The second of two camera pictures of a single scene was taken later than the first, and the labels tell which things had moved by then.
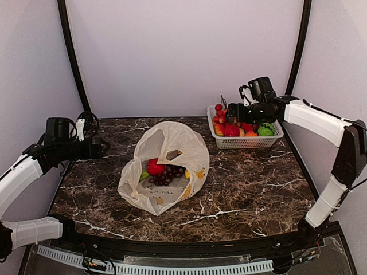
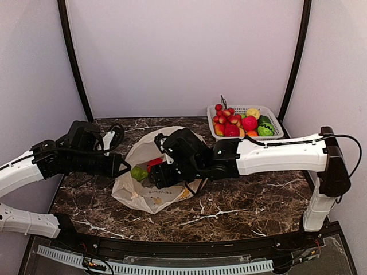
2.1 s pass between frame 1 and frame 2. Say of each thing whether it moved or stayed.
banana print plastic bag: moved
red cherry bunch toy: stayed
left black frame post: stayed
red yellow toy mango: stayed
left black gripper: moved
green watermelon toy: stayed
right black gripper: moved
